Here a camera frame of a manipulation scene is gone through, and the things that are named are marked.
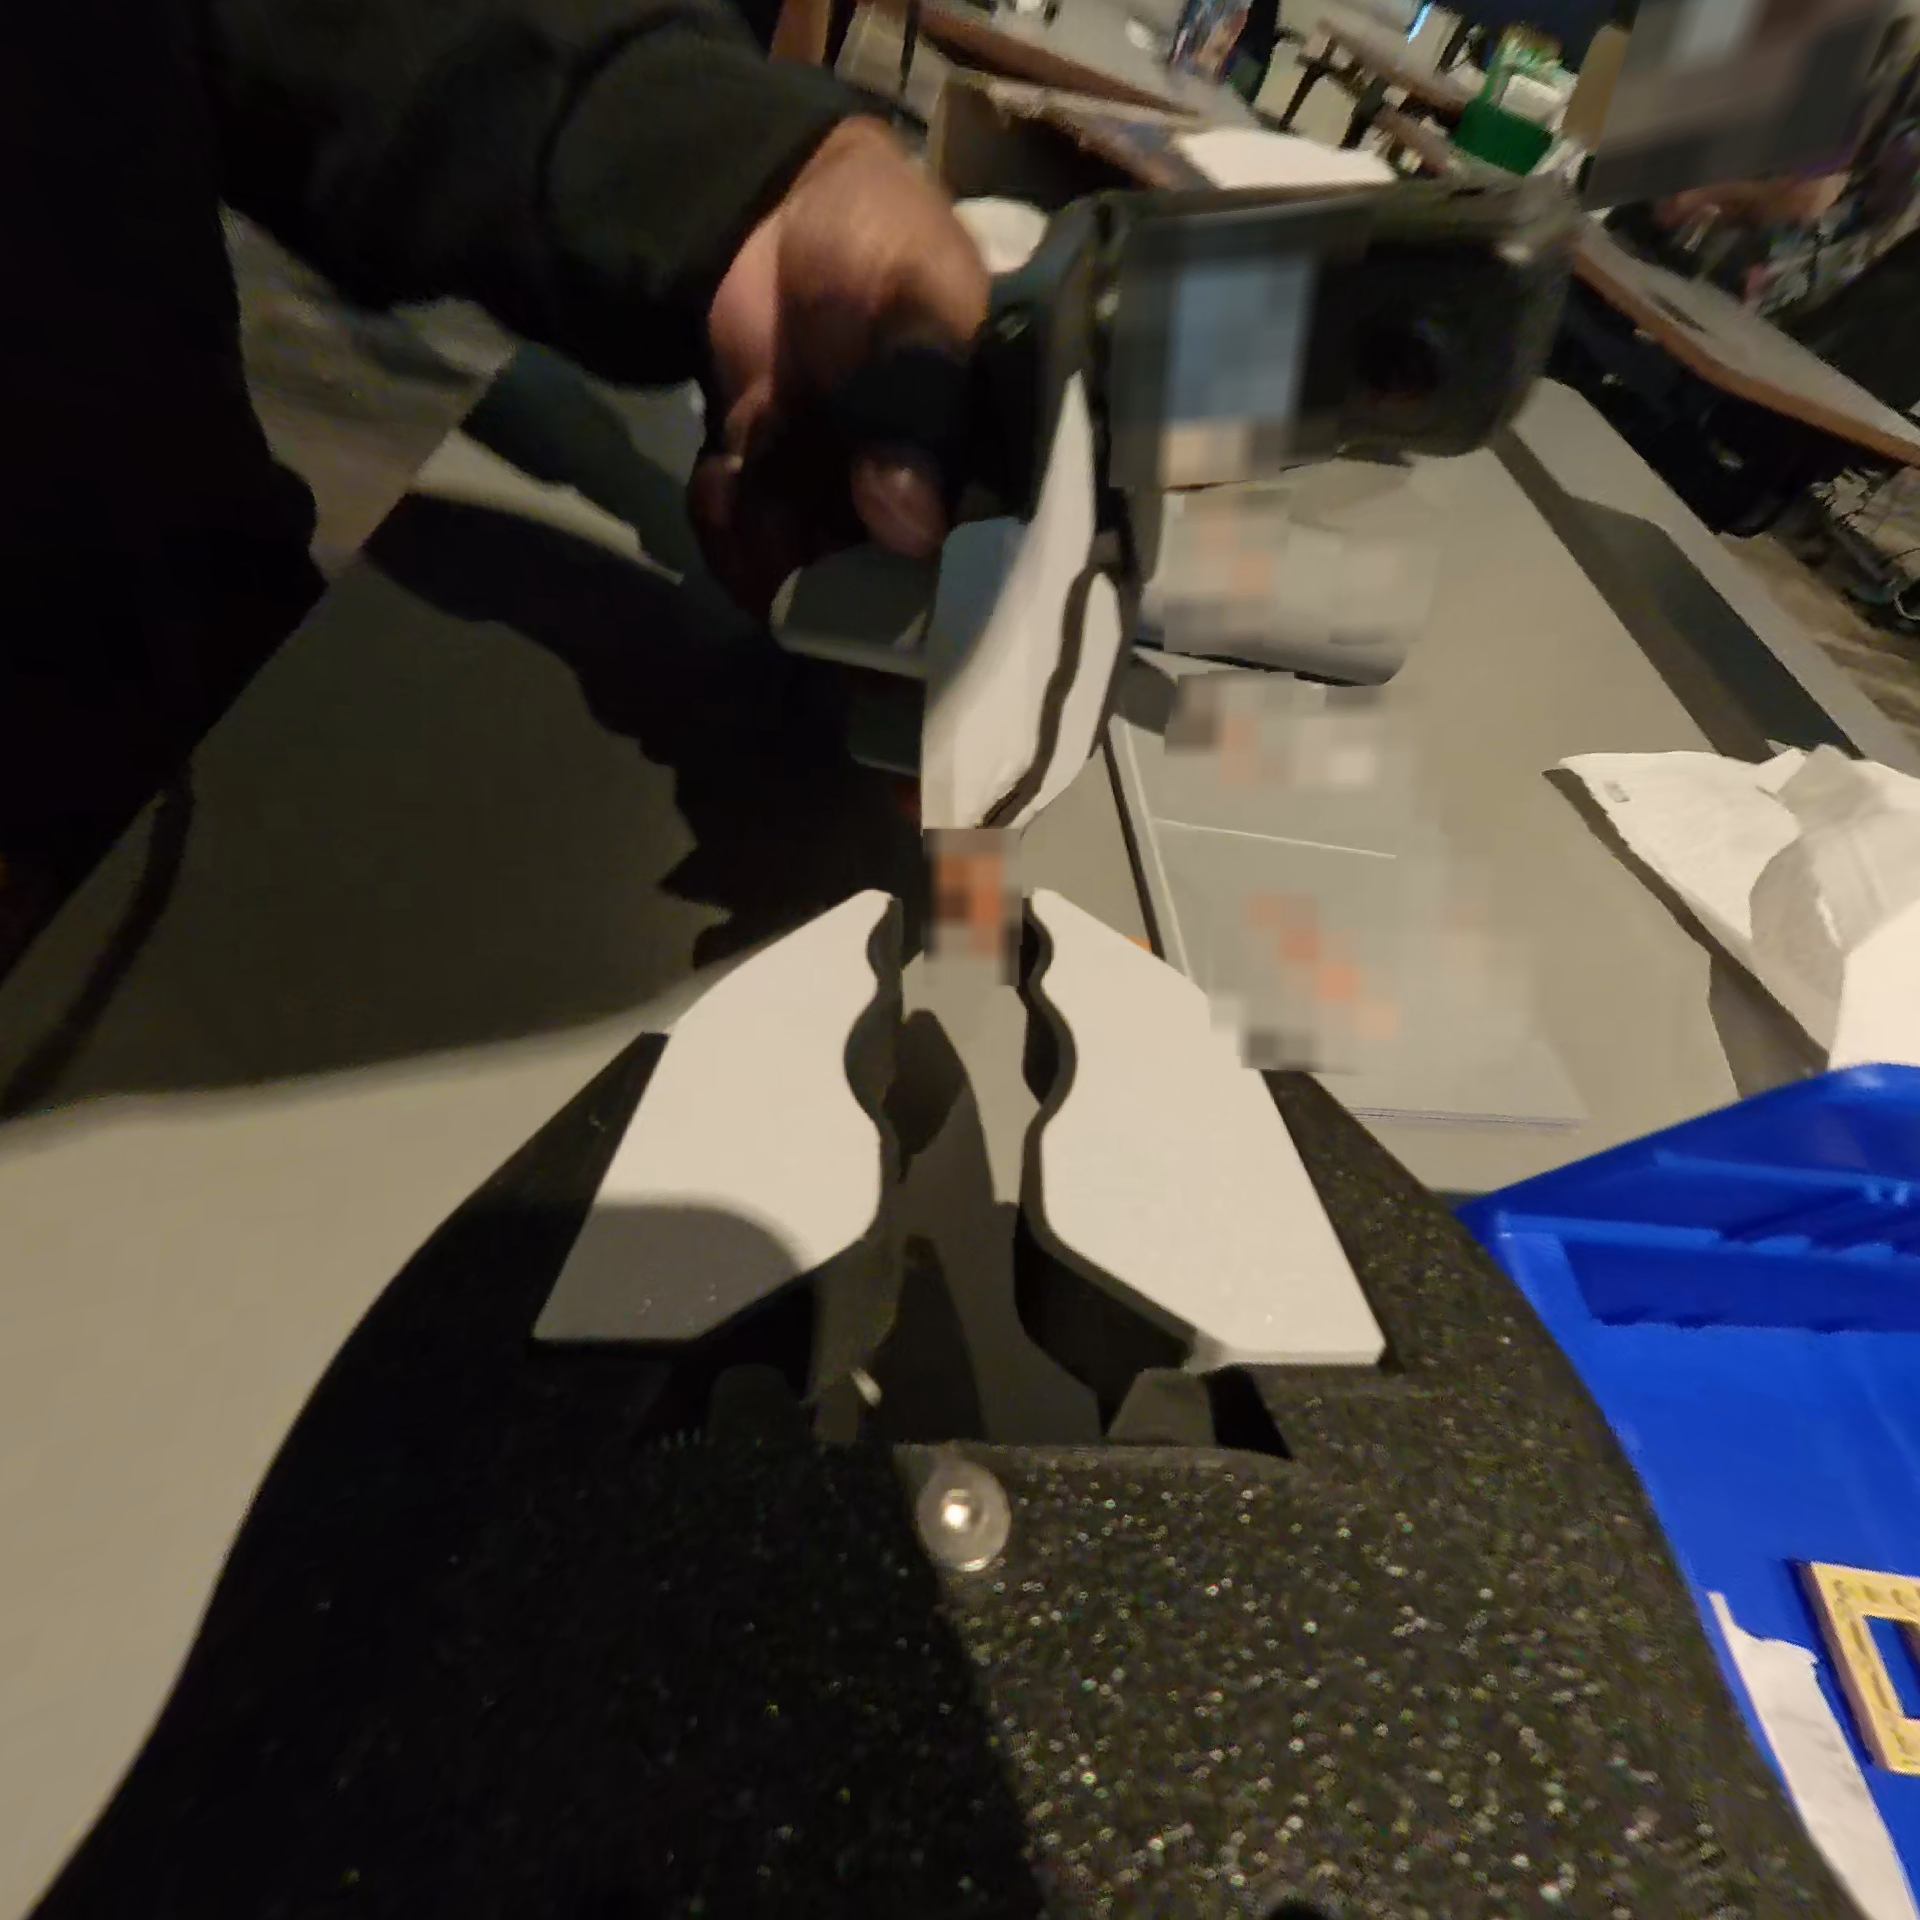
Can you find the white paper bag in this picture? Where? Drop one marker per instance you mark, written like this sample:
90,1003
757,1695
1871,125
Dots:
1695,841

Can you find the person's left hand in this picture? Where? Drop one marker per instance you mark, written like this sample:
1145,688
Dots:
840,285

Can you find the white paper slip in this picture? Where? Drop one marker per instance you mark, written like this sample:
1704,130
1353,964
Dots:
1785,1724

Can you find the wooden table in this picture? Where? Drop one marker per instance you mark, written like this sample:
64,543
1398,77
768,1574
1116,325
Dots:
1724,338

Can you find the blue storage bin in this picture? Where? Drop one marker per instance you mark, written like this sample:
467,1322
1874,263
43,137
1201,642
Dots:
1724,1350

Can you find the grey instruction booklet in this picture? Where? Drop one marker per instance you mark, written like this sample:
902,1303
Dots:
1471,841

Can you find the green box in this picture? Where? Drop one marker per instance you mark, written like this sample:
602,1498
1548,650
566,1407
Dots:
1500,129

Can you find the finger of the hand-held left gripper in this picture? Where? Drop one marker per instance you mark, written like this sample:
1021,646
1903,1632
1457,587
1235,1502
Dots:
999,674
1103,674

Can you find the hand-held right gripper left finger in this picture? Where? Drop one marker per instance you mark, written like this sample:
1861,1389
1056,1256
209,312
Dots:
720,1154

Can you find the person's left forearm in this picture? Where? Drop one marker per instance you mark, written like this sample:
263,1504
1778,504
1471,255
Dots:
525,181

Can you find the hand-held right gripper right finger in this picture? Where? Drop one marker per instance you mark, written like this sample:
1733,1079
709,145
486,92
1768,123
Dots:
1184,1201

